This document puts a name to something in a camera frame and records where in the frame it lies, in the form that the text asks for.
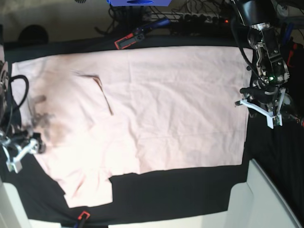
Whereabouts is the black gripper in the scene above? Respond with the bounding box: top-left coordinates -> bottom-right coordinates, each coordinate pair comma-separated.
7,132 -> 46,154
239,86 -> 285,111

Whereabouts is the pink T-shirt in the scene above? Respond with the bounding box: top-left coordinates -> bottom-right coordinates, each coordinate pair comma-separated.
11,46 -> 250,208

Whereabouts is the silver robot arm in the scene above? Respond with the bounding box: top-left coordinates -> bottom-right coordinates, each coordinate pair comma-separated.
231,0 -> 290,114

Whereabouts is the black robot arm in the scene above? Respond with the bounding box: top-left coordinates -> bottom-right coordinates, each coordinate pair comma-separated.
0,44 -> 46,153

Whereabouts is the clear glass bottle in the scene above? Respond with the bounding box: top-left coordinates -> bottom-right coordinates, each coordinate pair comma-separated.
280,94 -> 304,127

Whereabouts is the red and black clamp tool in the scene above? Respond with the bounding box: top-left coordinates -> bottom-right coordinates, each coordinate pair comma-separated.
281,22 -> 298,68

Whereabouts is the black table cloth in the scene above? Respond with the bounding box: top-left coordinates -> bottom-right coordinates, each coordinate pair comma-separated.
0,35 -> 304,227

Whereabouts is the red clamp at table front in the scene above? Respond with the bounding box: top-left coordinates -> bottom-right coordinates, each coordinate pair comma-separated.
73,210 -> 91,228

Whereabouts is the black round stool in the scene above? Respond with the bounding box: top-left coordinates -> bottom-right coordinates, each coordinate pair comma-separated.
18,25 -> 49,44

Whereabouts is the red and blue clamp tool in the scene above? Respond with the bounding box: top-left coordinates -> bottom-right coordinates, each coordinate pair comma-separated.
114,18 -> 171,50

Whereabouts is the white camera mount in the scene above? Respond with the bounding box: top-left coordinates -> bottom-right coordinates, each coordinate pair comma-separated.
235,101 -> 283,129
0,138 -> 39,173

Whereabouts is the blue plastic mount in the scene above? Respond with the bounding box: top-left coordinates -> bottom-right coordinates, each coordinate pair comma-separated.
106,0 -> 171,7

